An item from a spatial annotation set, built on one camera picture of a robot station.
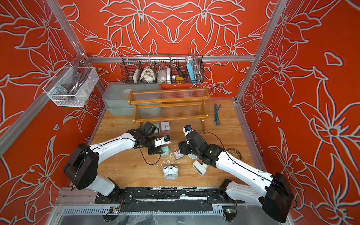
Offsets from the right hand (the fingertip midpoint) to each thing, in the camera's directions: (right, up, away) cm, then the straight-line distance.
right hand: (179, 143), depth 77 cm
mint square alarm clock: (-12, +8, -4) cm, 15 cm away
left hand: (-11, -4, +9) cm, 15 cm away
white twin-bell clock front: (-5, -15, -3) cm, 16 cm away
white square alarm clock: (-10, +8, +19) cm, 23 cm away
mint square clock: (-8, -5, +6) cm, 11 cm away
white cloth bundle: (-21, +42, +13) cm, 49 cm away
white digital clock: (+12, -15, +2) cm, 19 cm away
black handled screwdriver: (-1, +47, +18) cm, 50 cm away
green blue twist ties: (+29, +11, +29) cm, 42 cm away
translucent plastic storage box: (-45, +29, +19) cm, 56 cm away
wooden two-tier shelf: (-14, +23, +25) cm, 37 cm away
